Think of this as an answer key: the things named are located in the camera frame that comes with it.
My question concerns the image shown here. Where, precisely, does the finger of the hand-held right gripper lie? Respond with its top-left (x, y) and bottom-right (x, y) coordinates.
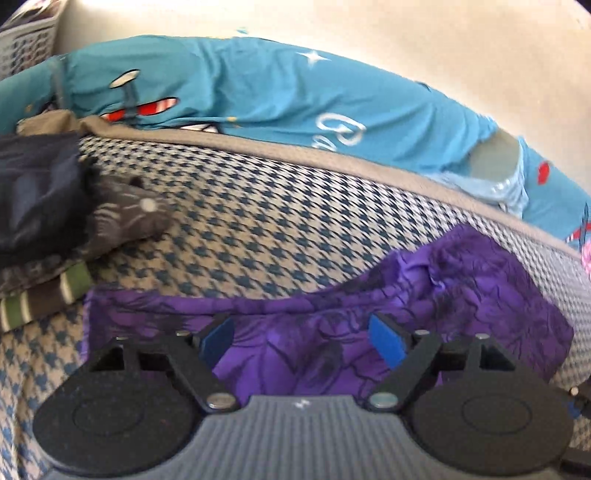
top-left (556, 385), bottom-right (591, 422)

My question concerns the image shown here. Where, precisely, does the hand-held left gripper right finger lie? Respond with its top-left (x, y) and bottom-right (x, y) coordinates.
top-left (367, 314), bottom-right (519, 411)

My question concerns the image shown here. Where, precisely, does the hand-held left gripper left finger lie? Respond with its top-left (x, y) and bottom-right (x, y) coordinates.
top-left (84, 314), bottom-right (242, 414)

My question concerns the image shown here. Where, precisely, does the purple floral top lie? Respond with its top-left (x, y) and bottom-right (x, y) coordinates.
top-left (81, 226), bottom-right (574, 403)

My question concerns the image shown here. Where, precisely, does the pale pink cloth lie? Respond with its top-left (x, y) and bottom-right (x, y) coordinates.
top-left (578, 239), bottom-right (591, 283)

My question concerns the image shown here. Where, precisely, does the grey patterned folded garment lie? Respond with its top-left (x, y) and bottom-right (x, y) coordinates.
top-left (0, 175), bottom-right (172, 295)

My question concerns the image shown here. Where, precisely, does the green striped folded garment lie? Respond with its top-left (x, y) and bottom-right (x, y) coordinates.
top-left (0, 263), bottom-right (96, 332)

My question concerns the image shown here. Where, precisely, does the light blue cloth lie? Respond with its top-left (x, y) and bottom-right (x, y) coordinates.
top-left (438, 138), bottom-right (530, 219)

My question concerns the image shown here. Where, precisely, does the teal airplane printed bedsheet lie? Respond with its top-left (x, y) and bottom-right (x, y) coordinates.
top-left (0, 37), bottom-right (591, 253)

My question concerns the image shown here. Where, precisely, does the white plastic laundry basket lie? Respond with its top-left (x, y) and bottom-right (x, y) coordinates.
top-left (0, 0), bottom-right (62, 80)

